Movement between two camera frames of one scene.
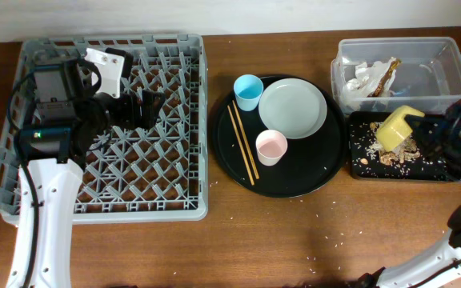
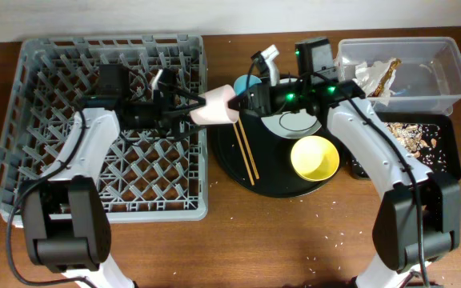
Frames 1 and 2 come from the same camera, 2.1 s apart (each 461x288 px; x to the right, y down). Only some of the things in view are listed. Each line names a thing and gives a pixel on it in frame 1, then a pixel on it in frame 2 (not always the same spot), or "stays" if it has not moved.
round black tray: [266, 164] stays
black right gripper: [434, 126] to [264, 99]
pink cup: [271, 145] to [217, 110]
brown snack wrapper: [378, 90] stays
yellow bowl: [395, 131] to [314, 158]
